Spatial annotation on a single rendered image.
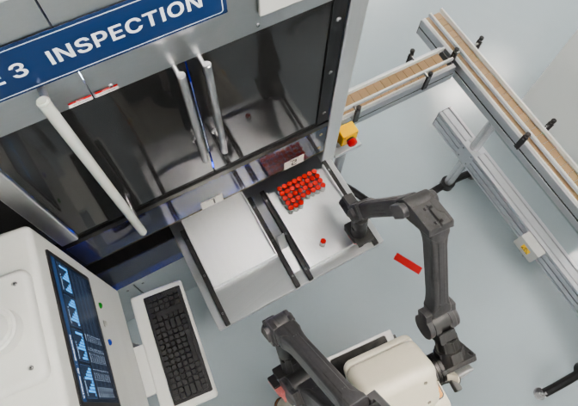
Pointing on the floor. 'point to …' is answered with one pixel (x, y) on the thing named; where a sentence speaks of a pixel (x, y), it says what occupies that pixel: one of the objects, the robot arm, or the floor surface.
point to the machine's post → (347, 58)
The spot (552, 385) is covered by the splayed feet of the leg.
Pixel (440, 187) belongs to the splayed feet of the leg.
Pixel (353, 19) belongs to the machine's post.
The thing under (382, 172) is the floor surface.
